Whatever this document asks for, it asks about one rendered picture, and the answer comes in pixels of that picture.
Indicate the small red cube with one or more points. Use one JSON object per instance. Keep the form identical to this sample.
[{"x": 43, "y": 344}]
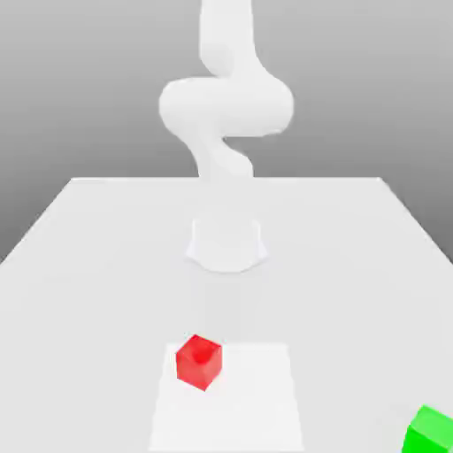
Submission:
[{"x": 198, "y": 364}]

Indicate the small green cube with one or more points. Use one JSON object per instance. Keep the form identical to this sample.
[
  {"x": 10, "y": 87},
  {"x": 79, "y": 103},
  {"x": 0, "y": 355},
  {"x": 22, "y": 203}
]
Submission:
[{"x": 430, "y": 433}]

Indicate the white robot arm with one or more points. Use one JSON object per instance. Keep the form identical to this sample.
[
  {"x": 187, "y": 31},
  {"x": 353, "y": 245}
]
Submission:
[{"x": 226, "y": 106}]

